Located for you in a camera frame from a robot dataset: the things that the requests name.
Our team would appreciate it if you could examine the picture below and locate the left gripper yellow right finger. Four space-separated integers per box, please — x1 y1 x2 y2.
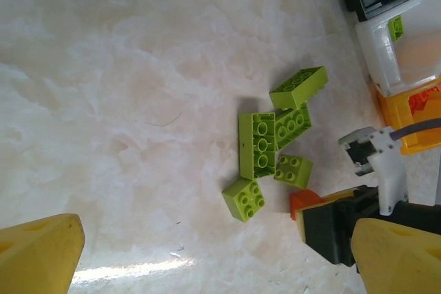
351 217 441 294

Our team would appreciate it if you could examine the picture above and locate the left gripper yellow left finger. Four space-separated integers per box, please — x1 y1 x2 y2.
0 213 85 294

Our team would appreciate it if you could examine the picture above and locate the orange curved lego brick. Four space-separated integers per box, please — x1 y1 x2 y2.
289 189 325 222

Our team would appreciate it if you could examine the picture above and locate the lime green long lego brick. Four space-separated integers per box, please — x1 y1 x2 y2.
238 111 277 181
268 65 329 110
274 105 313 152

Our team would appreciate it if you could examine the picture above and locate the orange long lego brick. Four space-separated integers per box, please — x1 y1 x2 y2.
408 87 441 116

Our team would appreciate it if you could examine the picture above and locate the orange plastic bin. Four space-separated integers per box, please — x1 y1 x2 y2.
376 78 441 156

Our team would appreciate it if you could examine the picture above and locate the white plastic bin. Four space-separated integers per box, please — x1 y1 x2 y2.
354 0 441 97

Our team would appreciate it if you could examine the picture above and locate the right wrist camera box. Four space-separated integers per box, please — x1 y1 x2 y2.
338 126 408 216

